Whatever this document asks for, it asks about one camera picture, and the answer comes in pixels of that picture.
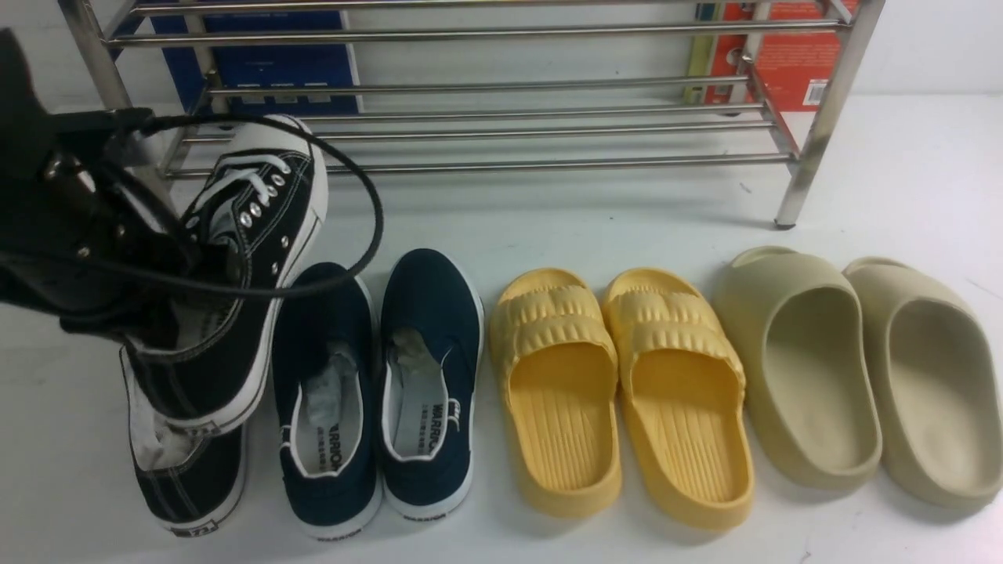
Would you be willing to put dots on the yellow slide slipper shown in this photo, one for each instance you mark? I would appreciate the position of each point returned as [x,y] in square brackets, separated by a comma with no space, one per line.
[556,368]
[682,394]

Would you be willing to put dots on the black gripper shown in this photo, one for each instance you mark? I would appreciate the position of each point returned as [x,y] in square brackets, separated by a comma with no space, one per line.
[83,239]

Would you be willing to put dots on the blue box behind rack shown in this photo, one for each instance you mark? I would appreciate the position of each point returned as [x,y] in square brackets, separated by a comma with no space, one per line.
[320,65]

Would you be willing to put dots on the yellow slide slipper left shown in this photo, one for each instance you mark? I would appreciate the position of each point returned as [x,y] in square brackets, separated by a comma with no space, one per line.
[556,368]

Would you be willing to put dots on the black canvas sneaker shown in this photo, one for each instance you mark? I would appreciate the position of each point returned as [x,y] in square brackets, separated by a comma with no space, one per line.
[190,485]
[257,217]

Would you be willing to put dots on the navy slip-on shoe right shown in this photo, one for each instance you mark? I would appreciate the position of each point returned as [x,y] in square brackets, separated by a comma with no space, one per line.
[431,337]

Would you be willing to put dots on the red orange box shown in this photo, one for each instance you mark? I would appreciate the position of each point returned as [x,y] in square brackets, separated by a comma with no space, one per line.
[795,67]

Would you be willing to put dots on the navy slip-on shoe left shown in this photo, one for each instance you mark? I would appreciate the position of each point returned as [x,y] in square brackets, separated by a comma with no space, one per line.
[324,371]

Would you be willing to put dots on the yellow slide slipper right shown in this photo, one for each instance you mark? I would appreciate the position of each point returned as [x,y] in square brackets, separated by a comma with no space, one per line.
[682,394]

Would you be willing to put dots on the beige foam slide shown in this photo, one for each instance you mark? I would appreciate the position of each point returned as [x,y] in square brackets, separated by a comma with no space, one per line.
[934,383]
[796,324]

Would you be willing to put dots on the navy slip-on shoe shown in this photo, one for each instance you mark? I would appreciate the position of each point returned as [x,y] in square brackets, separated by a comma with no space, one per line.
[431,337]
[324,371]

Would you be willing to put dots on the beige foam slide left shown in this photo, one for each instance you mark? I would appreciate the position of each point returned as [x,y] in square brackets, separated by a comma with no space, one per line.
[796,324]

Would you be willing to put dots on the stainless steel shoe rack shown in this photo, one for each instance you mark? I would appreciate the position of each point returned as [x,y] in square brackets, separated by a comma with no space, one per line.
[517,87]

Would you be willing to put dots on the beige foam slide right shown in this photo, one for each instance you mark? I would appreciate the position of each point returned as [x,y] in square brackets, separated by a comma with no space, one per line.
[934,383]

